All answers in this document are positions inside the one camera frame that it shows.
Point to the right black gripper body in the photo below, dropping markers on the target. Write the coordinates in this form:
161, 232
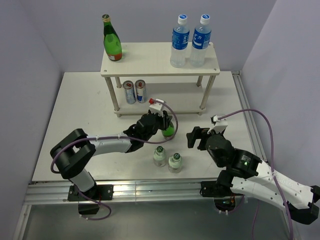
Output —
213, 131

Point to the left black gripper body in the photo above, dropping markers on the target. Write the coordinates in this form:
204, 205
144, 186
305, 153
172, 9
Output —
159, 124

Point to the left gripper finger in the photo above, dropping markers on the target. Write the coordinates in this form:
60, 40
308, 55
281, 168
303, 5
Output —
166, 120
153, 114

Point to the green glass bottle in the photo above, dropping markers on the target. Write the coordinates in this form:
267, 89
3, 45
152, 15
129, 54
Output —
111, 41
169, 132

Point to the clear glass bottle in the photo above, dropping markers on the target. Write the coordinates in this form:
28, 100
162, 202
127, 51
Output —
159, 156
175, 163

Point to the green glass bottle front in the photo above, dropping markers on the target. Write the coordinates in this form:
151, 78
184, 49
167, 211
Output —
111, 41

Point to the Pocari Sweat bottle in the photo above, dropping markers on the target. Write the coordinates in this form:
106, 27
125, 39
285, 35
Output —
200, 41
179, 42

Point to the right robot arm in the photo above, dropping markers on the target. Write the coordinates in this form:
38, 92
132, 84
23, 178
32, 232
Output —
244, 173

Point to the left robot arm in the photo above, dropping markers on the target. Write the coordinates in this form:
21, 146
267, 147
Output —
71, 155

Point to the white two-tier shelf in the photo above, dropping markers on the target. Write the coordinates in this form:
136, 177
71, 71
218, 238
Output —
186, 90

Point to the blue silver Red Bull can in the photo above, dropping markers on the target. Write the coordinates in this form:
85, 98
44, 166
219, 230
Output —
141, 91

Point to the silver blue can left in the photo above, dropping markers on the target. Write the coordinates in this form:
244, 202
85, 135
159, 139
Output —
129, 92

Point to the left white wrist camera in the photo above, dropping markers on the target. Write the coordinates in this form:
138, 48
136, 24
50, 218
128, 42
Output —
156, 106

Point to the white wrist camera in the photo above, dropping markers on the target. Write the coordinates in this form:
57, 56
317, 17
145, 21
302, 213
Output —
219, 125
156, 106

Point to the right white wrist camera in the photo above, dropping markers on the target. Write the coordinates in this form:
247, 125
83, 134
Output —
219, 125

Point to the aluminium right side rail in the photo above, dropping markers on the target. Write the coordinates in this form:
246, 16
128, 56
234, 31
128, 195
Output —
249, 116

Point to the aluminium rail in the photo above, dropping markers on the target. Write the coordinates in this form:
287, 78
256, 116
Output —
49, 193
249, 116

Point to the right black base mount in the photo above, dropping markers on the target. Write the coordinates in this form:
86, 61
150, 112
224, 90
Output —
225, 199

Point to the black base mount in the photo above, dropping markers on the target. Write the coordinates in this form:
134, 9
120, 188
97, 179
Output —
225, 199
91, 201

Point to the aluminium front rail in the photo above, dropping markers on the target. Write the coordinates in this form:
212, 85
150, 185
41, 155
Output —
49, 193

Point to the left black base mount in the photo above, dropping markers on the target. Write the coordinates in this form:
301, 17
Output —
91, 201

